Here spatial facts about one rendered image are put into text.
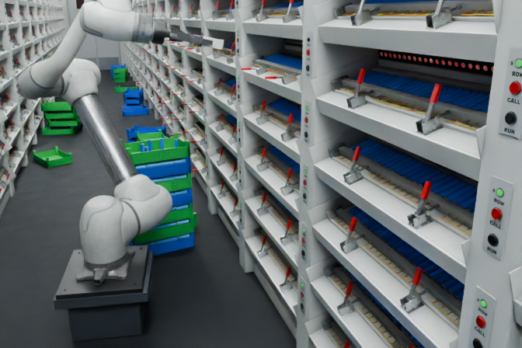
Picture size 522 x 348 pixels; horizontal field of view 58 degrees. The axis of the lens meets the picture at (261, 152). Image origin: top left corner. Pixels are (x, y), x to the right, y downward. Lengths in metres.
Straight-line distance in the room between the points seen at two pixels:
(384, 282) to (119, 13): 1.05
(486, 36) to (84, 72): 1.58
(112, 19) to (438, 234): 1.07
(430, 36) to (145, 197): 1.30
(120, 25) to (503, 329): 1.22
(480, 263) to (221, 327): 1.26
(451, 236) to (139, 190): 1.26
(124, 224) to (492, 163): 1.34
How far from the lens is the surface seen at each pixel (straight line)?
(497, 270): 0.83
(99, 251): 1.81
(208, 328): 1.92
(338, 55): 1.32
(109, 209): 1.77
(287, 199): 1.59
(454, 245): 0.93
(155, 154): 2.27
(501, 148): 0.78
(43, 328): 2.09
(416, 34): 0.93
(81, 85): 2.00
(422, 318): 1.06
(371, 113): 1.09
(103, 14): 1.51
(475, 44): 0.82
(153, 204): 1.89
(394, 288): 1.13
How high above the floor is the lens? 1.14
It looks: 16 degrees down
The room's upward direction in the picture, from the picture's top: straight up
